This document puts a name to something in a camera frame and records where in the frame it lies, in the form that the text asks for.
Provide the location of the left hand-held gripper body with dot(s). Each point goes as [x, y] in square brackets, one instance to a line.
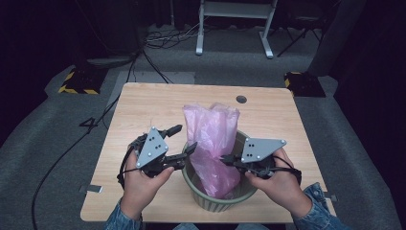
[153, 148]

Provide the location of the person's left hand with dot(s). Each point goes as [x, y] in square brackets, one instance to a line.
[142, 188]

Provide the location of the green plastic bin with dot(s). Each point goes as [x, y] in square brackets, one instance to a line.
[217, 204]

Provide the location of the grey fabric column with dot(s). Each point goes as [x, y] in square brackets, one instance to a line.
[335, 38]

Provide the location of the pink plastic bag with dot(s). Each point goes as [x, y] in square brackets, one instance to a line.
[212, 131]

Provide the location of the person's leg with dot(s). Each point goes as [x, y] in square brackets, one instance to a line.
[252, 227]
[183, 227]

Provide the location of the grey tape strip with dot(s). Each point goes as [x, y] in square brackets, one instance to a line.
[332, 198]
[92, 188]

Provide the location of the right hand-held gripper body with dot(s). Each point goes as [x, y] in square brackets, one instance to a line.
[260, 148]

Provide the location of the person's right hand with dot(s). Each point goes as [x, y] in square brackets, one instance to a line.
[282, 187]

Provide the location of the black yellow striped base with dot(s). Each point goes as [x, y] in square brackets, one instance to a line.
[83, 80]
[304, 84]

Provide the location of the person's left leg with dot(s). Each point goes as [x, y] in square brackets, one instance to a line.
[183, 227]

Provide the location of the person's right leg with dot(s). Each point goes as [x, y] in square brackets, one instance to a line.
[252, 227]

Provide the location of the black tripod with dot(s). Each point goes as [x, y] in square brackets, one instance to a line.
[295, 41]

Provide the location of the white metal stand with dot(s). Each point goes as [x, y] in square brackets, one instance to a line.
[199, 38]

